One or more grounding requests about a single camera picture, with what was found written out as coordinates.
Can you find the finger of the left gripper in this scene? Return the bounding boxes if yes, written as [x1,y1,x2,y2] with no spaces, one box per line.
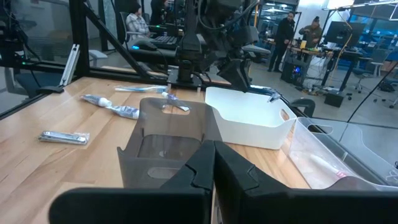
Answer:
[217,59,245,93]
[238,62,251,93]

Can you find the dark blue razor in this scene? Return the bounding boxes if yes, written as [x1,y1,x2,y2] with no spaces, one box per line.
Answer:
[247,85,284,103]

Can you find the black monitor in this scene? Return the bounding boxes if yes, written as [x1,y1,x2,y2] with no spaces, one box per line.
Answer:
[323,21,367,47]

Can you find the person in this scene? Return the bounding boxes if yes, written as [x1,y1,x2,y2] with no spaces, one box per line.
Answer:
[298,16,324,49]
[267,11,296,73]
[150,0,170,27]
[124,1,152,40]

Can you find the white plastic bin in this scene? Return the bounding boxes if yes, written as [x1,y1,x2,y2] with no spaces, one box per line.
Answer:
[204,86,298,151]

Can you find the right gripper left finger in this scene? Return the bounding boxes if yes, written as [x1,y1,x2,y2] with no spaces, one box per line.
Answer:
[49,139,215,224]

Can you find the silver nail clipper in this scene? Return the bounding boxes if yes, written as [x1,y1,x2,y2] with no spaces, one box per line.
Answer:
[37,130,90,146]

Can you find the backlit black keyboard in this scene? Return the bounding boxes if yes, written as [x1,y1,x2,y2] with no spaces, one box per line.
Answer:
[149,34,178,46]

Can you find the black computer tower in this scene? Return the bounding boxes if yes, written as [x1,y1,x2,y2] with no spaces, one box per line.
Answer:
[281,58,308,84]

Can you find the black electronics unit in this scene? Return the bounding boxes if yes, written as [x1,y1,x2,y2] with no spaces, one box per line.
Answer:
[0,18,32,68]

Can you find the smoky grey translucent bin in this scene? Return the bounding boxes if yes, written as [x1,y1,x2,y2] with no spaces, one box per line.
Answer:
[116,97,225,189]
[326,175,398,191]

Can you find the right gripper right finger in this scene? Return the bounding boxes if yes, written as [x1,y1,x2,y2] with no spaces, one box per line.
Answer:
[213,141,398,224]

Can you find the blue toothbrush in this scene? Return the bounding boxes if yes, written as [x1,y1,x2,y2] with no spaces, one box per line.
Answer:
[114,85,169,94]

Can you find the black background desk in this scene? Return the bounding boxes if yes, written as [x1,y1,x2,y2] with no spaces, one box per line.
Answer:
[290,43,374,94]

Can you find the black box on floor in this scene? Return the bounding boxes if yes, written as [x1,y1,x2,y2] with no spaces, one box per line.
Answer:
[324,91,345,108]

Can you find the red toothbrush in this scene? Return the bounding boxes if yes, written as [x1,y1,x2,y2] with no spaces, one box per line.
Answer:
[306,154,349,180]

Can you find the clear plastic bin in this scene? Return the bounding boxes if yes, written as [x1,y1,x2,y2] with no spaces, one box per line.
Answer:
[287,116,398,192]

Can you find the silver aluminium bracket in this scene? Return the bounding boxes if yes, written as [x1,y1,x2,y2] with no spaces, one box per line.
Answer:
[58,43,81,88]

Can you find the black lit computer mouse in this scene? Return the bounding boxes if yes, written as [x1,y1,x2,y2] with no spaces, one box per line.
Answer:
[129,39,158,52]

